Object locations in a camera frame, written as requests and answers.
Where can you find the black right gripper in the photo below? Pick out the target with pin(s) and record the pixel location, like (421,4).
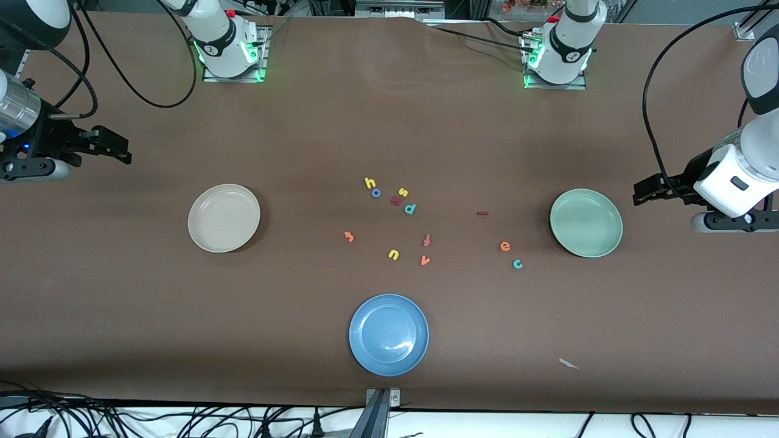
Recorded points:
(47,139)

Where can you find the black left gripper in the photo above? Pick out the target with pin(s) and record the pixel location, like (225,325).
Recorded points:
(692,174)

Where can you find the yellow foam letter h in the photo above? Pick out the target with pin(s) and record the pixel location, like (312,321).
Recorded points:
(369,182)

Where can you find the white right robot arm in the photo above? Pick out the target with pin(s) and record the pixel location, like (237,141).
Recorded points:
(219,36)

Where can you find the green plate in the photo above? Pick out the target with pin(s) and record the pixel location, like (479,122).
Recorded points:
(586,223)

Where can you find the beige plate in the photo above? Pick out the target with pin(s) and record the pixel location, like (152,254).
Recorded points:
(224,218)

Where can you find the brown table cover sheet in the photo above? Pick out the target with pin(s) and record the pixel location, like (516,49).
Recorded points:
(122,292)

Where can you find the white paper scrap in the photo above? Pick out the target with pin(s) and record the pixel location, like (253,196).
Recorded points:
(569,364)

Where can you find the blue plate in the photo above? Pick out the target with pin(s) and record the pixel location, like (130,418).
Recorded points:
(389,335)

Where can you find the grey power strip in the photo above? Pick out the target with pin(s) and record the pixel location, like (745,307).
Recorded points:
(395,9)

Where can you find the aluminium frame rail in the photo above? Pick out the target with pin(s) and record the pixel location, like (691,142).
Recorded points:
(24,61)
(744,30)

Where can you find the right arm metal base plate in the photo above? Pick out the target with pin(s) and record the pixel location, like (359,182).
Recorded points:
(231,79)

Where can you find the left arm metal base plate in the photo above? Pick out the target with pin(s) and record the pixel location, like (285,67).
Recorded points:
(557,87)

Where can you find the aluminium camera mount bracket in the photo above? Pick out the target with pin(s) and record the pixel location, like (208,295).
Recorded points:
(380,420)

